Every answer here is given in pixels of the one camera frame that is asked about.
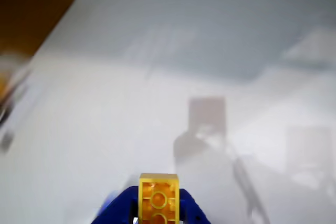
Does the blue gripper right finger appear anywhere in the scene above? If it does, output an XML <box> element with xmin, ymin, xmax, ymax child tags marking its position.
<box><xmin>179</xmin><ymin>188</ymin><xmax>211</xmax><ymax>224</ymax></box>

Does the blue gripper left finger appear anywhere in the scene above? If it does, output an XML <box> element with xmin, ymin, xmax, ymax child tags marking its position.
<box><xmin>91</xmin><ymin>185</ymin><xmax>140</xmax><ymax>224</ymax></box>

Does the yellow lego brick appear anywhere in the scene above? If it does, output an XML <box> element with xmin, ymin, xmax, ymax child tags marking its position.
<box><xmin>139</xmin><ymin>173</ymin><xmax>181</xmax><ymax>224</ymax></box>

